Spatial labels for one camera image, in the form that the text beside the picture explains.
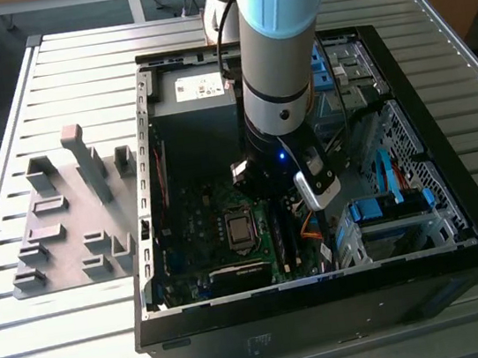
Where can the silver disk bay bracket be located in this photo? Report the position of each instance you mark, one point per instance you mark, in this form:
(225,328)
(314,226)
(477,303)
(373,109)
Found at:
(407,237)

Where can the grey plastic parts rack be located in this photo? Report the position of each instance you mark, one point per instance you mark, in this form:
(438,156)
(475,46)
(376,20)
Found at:
(68,203)

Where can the green motherboard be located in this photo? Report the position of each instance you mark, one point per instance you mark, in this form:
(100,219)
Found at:
(198,238)

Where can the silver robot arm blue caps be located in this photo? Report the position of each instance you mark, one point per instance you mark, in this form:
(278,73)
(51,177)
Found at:
(277,71)

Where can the black open PC case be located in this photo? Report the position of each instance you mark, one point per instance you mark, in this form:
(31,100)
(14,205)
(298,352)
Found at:
(287,332)

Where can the black graphics card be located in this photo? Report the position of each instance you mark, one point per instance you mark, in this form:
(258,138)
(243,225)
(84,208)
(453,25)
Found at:
(242,278)

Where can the blue disk carrier black drive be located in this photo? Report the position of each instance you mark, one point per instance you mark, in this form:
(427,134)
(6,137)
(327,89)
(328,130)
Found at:
(370,209)

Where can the blue stepped plastic drive carrier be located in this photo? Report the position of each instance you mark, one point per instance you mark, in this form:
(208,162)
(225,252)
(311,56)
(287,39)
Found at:
(321,80)

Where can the grey power supply box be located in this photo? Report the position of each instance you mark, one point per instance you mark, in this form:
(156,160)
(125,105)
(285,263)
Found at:
(190,88)

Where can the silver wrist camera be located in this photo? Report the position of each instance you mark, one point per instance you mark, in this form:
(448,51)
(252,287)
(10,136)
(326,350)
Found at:
(321,196)

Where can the grey metal drive cage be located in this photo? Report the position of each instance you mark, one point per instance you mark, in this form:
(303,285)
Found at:
(359,82)

